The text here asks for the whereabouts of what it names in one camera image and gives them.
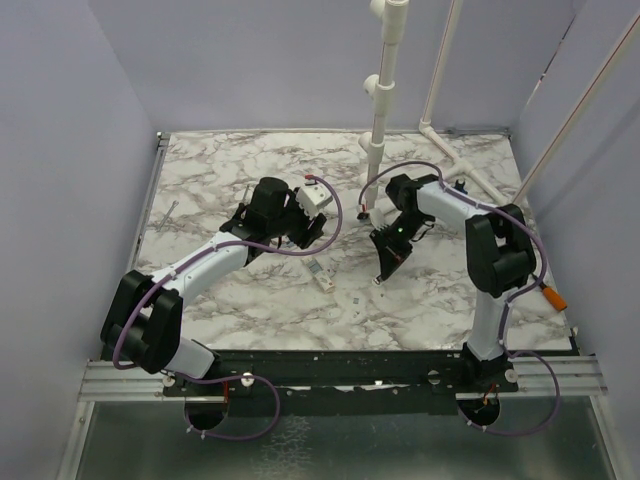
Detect white staple box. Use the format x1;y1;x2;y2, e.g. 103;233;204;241
304;258;335;293

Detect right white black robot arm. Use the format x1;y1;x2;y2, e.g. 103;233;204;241
370;174;537;391

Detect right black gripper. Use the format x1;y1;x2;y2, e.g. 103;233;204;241
370;212;431;280

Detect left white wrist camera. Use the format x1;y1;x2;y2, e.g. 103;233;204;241
295;184;333;218

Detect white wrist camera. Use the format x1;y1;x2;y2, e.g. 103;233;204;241
295;184;333;218
356;205;387;229

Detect small silver wrench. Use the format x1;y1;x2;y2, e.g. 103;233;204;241
156;200;179;232

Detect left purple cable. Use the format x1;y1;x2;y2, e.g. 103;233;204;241
112;174;344;441

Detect white PVC pipe frame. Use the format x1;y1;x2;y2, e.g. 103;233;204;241
358;0;640;221

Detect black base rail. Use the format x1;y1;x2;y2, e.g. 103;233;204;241
170;350;513;422

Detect aluminium extrusion rail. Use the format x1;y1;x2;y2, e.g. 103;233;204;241
78;356;608;403

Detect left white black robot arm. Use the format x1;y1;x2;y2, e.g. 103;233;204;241
100;176;338;395

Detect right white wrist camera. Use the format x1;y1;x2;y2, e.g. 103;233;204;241
356;205;387;229

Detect blue handled pliers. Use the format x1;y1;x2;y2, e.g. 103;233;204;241
454;179;468;195

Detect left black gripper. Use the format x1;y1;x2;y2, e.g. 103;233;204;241
268;188;326;249

